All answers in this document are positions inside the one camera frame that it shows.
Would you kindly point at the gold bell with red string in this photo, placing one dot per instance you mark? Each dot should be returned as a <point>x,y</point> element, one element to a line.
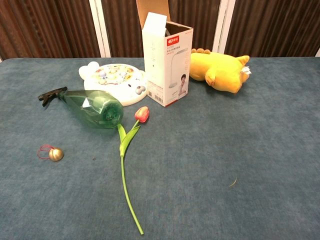
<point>56,154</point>

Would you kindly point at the artificial tulip flower green stem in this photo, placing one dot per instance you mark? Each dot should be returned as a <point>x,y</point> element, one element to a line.
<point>125,142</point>

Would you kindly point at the white desk lamp cardboard box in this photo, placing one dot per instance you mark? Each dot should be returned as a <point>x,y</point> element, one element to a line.
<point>166,62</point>

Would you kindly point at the white round fishing toy board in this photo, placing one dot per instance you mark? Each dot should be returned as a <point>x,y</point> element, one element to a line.
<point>113,80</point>

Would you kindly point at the green plastic spray bottle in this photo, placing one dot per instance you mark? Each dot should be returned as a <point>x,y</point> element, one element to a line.
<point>95,107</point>

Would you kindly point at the yellow plush dinosaur toy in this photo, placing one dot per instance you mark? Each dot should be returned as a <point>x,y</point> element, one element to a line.
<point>220,70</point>

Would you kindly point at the small thin leaf scrap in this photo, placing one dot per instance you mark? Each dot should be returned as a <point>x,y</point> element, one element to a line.
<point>233,183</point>

